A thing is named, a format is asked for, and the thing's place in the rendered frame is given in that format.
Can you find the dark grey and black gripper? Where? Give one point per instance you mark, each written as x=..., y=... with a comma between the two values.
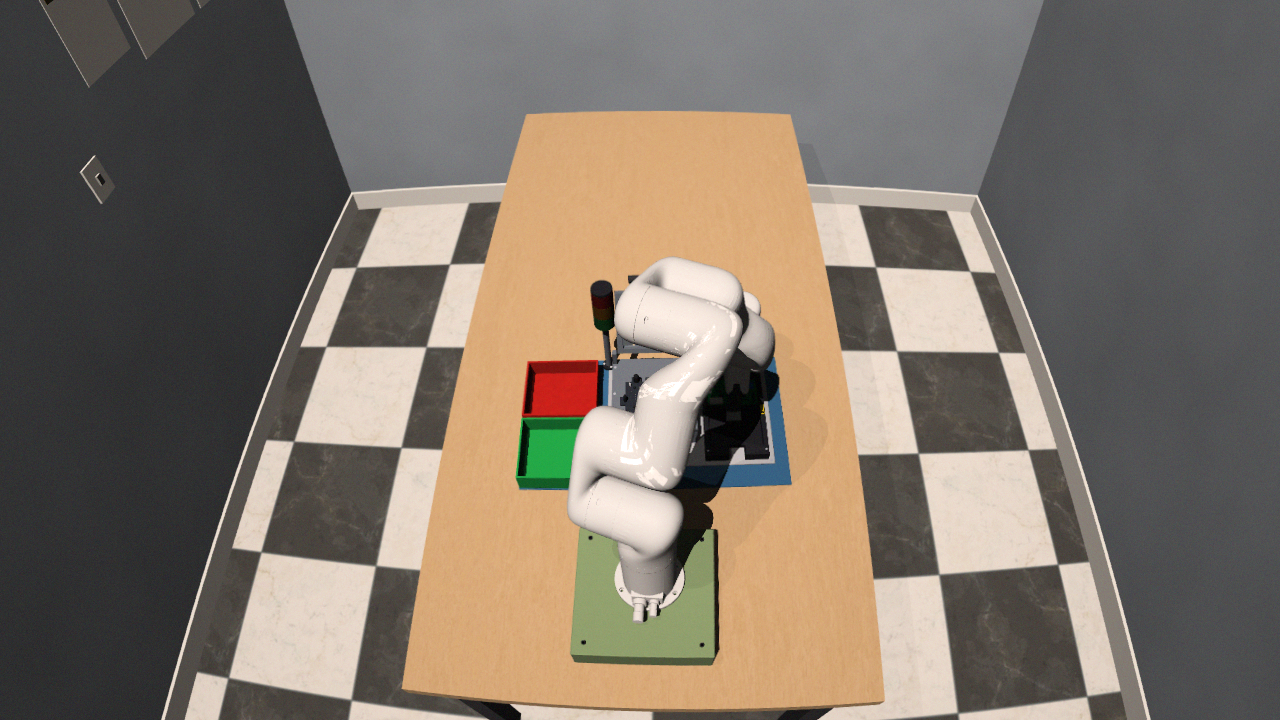
x=741, y=385

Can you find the green open-top bin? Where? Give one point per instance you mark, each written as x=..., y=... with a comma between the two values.
x=545, y=451

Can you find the red bin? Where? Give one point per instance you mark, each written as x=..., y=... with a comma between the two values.
x=564, y=388

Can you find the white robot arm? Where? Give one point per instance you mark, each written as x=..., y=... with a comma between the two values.
x=645, y=453

